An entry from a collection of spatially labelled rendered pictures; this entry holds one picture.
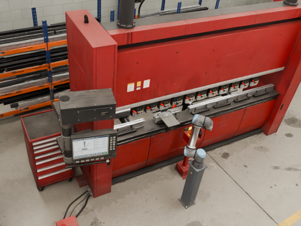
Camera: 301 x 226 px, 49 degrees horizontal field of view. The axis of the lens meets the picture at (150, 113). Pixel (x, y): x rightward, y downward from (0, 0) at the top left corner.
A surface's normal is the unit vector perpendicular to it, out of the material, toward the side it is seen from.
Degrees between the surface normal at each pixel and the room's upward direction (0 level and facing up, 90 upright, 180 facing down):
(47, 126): 0
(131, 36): 90
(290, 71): 90
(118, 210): 0
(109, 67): 90
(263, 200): 0
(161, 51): 90
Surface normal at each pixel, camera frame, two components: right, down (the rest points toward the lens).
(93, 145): 0.29, 0.63
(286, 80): -0.87, 0.23
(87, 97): 0.11, -0.77
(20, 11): 0.54, 0.58
